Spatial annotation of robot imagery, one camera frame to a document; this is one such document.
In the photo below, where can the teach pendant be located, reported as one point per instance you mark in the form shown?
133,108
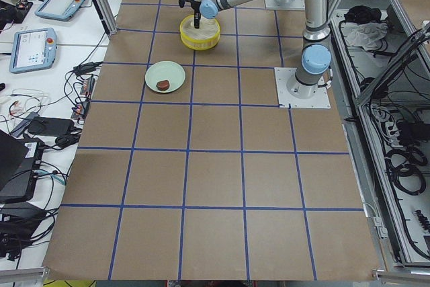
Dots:
33,50
61,10

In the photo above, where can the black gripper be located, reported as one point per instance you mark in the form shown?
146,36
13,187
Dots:
195,6

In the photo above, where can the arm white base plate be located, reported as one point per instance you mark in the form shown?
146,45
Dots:
286,5
292,94

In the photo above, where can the brown steamed bun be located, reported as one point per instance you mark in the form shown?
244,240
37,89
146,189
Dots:
163,85

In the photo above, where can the far teach pendant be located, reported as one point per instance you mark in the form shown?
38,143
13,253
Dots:
61,10

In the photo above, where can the lower yellow steamer layer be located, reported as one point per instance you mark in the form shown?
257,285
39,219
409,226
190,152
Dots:
203,38

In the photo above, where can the black laptop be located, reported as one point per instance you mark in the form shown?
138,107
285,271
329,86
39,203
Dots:
20,160

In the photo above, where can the light green plate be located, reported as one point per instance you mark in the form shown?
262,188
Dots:
162,70

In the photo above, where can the black power adapter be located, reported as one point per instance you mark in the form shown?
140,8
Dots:
50,126

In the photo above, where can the white crumpled cloth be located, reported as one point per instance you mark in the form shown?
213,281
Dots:
367,36

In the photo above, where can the near teach pendant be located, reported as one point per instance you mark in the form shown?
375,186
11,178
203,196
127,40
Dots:
33,50

